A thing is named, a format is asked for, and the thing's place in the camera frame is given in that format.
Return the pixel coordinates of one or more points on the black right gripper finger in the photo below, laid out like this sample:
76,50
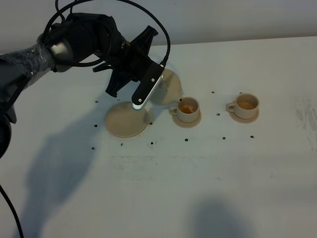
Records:
117,81

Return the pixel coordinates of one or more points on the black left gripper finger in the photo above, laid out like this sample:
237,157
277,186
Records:
140,46

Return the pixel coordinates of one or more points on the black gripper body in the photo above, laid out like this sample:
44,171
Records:
135,66

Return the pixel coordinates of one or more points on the beige ceramic teapot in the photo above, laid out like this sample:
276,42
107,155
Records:
169,90

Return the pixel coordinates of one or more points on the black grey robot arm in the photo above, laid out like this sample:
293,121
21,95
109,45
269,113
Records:
84,40

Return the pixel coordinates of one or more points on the beige teapot saucer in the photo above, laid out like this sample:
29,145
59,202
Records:
123,121

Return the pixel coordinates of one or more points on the beige left teacup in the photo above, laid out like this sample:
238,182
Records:
187,105

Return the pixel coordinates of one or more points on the beige teacup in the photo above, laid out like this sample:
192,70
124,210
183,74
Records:
245,101
187,105

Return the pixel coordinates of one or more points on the beige left cup saucer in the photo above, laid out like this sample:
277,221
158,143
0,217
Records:
185,120

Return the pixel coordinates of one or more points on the beige cup saucer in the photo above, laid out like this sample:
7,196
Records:
185,120
245,116

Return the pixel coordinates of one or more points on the beige right cup saucer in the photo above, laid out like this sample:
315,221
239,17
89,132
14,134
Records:
245,116

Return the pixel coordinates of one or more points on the beige right teacup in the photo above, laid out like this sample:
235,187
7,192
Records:
245,101

